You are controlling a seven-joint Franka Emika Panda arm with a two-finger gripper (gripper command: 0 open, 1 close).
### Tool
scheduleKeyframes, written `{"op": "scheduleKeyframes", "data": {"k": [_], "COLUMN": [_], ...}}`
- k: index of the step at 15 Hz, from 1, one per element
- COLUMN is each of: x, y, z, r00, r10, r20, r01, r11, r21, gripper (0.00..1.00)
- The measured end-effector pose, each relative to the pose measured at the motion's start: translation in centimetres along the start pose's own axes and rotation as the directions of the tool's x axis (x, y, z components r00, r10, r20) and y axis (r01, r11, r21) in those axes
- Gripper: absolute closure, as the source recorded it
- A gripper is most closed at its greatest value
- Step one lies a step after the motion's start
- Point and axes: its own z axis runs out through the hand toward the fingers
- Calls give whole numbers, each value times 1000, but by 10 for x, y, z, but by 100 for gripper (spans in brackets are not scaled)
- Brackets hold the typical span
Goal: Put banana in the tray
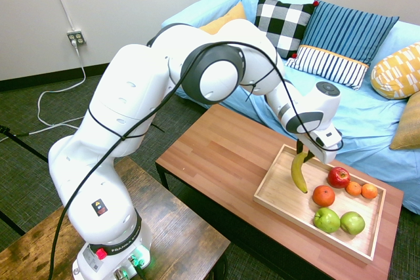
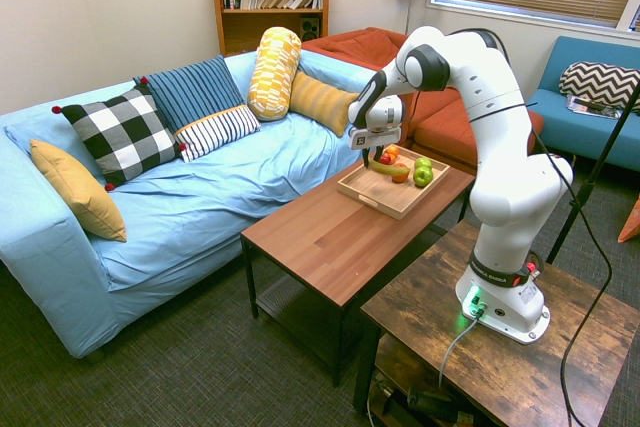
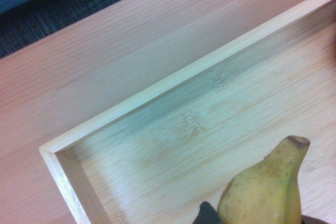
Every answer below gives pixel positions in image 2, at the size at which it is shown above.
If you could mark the black camera stand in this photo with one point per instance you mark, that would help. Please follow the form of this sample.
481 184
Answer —
595 177

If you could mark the orange sofa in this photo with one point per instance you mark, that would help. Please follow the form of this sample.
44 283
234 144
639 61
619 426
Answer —
450 127

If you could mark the green apple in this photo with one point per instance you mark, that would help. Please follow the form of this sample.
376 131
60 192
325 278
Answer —
422 178
423 162

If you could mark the plain mustard pillow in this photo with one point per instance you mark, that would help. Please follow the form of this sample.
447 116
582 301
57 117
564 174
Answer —
80 192

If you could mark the mustard striped pillow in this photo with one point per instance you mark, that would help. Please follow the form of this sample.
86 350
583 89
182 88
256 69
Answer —
320 102

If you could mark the black power adapter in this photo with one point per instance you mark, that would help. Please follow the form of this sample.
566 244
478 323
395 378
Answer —
430 403

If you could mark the red-brown wooden coffee table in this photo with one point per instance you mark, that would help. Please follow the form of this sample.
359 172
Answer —
325 242

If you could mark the red apple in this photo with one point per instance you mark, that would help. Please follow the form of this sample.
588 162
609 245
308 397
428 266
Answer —
385 160

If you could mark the wooden bookshelf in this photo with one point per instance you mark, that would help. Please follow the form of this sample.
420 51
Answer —
270 27

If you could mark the large orange fruit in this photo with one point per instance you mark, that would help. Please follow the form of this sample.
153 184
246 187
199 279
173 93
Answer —
400 179

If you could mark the rustic dark wooden table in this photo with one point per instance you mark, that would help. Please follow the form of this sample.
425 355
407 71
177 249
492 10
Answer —
500 377

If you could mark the light blue covered sofa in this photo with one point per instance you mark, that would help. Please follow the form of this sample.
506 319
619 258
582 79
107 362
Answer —
200 187

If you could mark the small orange fruit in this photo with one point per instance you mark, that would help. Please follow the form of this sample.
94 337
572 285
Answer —
394 150

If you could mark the teal sofa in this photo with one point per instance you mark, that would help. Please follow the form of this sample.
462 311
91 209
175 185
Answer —
560 117

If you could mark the blue striped pillow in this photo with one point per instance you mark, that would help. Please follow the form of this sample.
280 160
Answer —
195 87

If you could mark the black white checkered pillow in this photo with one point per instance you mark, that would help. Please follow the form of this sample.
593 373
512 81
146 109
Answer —
120 137

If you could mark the small black speaker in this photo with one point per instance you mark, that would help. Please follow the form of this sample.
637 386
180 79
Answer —
310 28

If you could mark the white navy striped pillow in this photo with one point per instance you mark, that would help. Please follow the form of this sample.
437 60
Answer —
215 132

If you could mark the light wooden tray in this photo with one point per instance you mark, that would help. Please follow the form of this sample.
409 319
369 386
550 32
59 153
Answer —
380 194

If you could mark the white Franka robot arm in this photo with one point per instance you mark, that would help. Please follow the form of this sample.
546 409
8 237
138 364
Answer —
500 147

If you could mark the yellow banana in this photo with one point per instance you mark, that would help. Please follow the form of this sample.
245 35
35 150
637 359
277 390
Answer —
392 171

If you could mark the magazine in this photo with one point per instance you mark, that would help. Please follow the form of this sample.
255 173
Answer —
585 106

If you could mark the yellow white patterned bolster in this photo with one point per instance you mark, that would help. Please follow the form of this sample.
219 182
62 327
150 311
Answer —
275 72

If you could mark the black white chevron pillow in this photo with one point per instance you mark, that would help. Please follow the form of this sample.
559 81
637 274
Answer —
595 79

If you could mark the orange cushion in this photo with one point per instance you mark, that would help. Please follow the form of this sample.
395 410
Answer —
632 224

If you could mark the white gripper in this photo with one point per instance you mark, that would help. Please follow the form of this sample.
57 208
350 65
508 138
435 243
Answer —
375 136

